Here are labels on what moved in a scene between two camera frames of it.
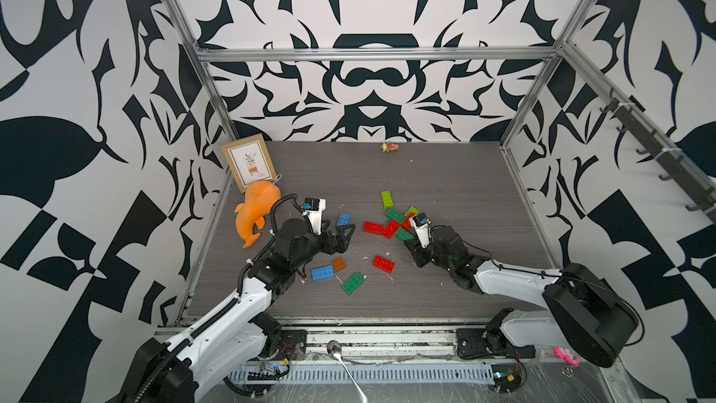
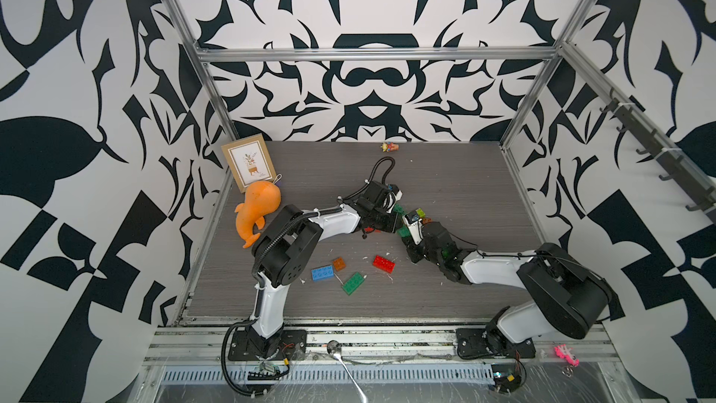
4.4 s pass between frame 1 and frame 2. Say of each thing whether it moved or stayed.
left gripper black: moved
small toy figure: stayed
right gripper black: stayed
